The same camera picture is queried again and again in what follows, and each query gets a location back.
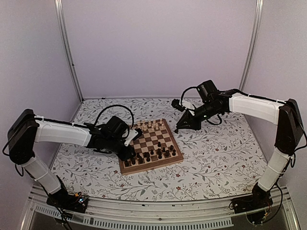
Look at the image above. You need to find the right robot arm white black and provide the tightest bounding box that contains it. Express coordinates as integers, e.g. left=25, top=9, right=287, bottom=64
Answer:
left=172, top=80, right=307, bottom=213

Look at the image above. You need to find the right aluminium frame post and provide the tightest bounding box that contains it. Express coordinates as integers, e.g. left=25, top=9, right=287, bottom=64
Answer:
left=239, top=0, right=264, bottom=91

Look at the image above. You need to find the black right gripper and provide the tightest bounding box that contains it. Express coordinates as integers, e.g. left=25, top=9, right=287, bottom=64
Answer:
left=177, top=100, right=221, bottom=131

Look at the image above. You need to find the aluminium frame post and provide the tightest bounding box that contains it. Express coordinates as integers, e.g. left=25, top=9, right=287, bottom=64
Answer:
left=239, top=0, right=264, bottom=91
left=54, top=0, right=84, bottom=102

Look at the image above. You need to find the wooden chess board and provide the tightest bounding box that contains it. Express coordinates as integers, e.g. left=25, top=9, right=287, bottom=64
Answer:
left=119, top=118, right=183, bottom=175

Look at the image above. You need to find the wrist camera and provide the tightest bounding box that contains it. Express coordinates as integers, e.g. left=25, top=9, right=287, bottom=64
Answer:
left=124, top=128, right=143, bottom=146
left=171, top=99, right=196, bottom=112

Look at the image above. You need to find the row of white chess pieces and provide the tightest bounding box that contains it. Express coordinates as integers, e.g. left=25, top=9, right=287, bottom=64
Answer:
left=136, top=119, right=165, bottom=132

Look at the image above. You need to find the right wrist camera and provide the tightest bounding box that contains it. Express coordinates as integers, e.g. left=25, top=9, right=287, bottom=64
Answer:
left=171, top=99, right=196, bottom=112

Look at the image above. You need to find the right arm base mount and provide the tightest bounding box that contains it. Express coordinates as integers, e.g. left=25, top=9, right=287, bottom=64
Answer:
left=228, top=190, right=273, bottom=225

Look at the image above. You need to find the black looped cable left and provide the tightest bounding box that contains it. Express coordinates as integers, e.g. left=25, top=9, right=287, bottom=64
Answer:
left=93, top=104, right=135, bottom=130

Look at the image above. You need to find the front aluminium slotted rail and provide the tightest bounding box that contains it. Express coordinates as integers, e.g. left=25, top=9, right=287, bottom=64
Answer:
left=21, top=186, right=302, bottom=230

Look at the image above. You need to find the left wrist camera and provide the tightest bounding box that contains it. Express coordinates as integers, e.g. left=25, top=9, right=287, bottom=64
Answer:
left=124, top=128, right=143, bottom=146

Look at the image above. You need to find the floral patterned table mat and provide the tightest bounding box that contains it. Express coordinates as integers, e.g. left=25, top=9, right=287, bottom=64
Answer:
left=51, top=113, right=267, bottom=201

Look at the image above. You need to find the left aluminium frame post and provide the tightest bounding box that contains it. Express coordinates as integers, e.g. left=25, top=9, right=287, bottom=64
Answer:
left=54, top=0, right=84, bottom=102

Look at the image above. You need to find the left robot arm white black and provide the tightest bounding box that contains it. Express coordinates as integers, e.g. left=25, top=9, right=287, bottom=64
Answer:
left=5, top=109, right=142, bottom=212

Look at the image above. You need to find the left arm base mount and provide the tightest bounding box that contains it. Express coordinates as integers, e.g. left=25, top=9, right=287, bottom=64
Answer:
left=47, top=191, right=89, bottom=213

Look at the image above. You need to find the dark chess piece corner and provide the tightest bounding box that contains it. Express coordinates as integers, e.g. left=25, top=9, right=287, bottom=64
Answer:
left=169, top=145, right=176, bottom=156

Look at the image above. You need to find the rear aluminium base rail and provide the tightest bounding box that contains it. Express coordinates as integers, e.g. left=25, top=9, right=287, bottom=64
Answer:
left=81, top=95, right=238, bottom=100

